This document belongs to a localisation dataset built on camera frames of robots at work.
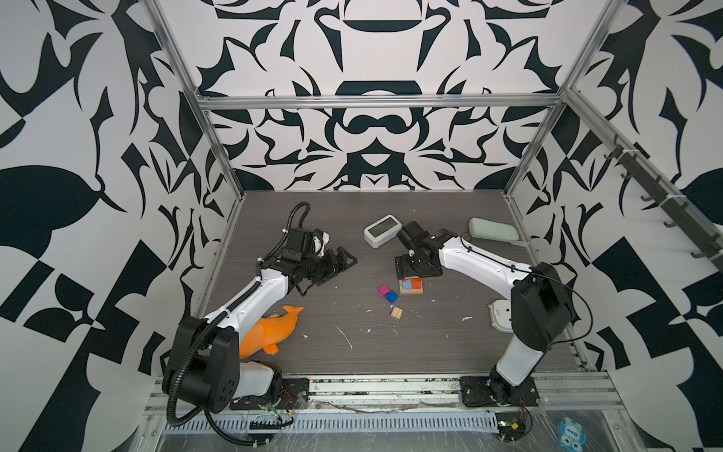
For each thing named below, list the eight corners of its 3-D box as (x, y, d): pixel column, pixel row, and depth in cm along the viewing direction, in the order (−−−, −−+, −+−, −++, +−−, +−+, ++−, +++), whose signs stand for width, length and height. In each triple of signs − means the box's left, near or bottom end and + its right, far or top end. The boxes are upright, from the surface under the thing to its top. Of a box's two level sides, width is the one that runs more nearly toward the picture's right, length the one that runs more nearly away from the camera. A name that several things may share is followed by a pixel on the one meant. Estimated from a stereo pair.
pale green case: (469, 235, 110) (471, 230, 107) (469, 221, 114) (471, 215, 112) (522, 246, 107) (526, 241, 104) (520, 230, 111) (524, 225, 109)
